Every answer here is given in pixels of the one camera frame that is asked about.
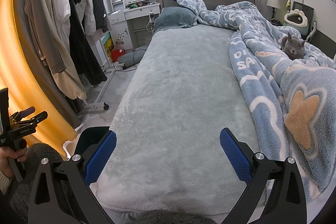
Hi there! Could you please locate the left hand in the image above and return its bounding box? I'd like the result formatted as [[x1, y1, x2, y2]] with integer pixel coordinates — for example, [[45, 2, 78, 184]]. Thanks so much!
[[0, 147, 27, 178]]

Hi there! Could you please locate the yellow curtain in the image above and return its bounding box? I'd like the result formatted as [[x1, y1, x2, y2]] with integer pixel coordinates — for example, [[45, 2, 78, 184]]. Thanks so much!
[[1, 0, 77, 159]]

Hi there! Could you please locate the cream hanging coat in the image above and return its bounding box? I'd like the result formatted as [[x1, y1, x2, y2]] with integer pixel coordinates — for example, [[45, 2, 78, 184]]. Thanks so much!
[[41, 0, 87, 100]]

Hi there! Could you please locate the white clothes rack base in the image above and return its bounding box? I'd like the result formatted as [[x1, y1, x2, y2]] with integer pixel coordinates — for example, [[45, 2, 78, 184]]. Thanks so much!
[[77, 56, 125, 115]]

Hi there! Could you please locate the blue cloud pattern blanket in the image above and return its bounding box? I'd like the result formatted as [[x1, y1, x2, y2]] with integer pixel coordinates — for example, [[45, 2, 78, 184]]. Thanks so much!
[[173, 0, 335, 202]]

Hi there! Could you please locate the black hanging garment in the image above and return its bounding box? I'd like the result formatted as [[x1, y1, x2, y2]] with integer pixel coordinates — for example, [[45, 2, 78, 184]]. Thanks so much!
[[70, 0, 107, 86]]

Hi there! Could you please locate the grey knit hanging sweater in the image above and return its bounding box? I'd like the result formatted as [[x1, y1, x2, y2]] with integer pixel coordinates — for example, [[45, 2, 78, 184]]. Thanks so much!
[[24, 0, 66, 74]]

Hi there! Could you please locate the red box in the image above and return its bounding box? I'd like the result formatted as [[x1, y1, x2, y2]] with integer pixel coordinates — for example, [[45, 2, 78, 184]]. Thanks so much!
[[109, 49, 125, 62]]

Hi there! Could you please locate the dark grey hanging cardigan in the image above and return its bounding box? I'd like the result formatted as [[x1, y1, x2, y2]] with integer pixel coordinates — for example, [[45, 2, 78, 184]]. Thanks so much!
[[92, 0, 109, 32]]

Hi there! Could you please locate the bed with grey-green sheet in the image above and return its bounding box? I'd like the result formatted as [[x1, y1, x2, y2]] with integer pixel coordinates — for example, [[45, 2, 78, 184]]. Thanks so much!
[[96, 24, 259, 218]]

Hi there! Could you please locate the grey cat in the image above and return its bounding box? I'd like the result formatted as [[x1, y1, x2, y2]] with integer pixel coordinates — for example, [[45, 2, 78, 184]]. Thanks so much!
[[281, 33, 305, 60]]

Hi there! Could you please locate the white dressing table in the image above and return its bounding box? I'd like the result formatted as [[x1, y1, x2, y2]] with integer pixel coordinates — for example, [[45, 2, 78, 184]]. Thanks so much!
[[108, 0, 161, 52]]

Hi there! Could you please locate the white cloud cat bed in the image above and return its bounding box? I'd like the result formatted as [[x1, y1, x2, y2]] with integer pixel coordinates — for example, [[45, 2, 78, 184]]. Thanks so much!
[[284, 9, 309, 36]]

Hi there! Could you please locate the bedside table lamp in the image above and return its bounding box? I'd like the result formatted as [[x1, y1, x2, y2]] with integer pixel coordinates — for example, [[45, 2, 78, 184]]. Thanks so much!
[[266, 0, 281, 19]]

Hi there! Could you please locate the blue-grey pillow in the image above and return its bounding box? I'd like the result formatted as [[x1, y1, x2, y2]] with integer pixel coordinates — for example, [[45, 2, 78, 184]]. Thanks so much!
[[153, 6, 198, 34]]

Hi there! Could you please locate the black power cable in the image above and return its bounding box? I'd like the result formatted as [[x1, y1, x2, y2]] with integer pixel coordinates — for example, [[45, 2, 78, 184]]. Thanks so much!
[[112, 48, 149, 73]]

